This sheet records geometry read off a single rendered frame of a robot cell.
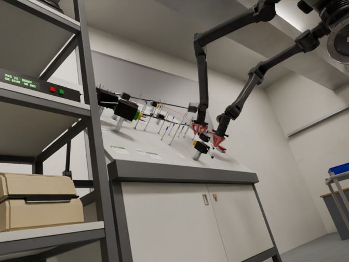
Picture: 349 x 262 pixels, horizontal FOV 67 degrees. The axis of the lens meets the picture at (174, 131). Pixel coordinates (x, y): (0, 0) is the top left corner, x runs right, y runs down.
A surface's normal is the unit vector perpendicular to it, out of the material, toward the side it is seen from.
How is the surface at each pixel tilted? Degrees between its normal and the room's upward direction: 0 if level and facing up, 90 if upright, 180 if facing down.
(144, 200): 90
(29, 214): 90
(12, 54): 180
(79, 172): 90
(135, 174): 90
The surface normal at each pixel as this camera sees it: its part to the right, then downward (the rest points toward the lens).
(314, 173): -0.76, -0.09
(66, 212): 0.76, -0.41
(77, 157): 0.61, -0.44
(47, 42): 0.23, 0.89
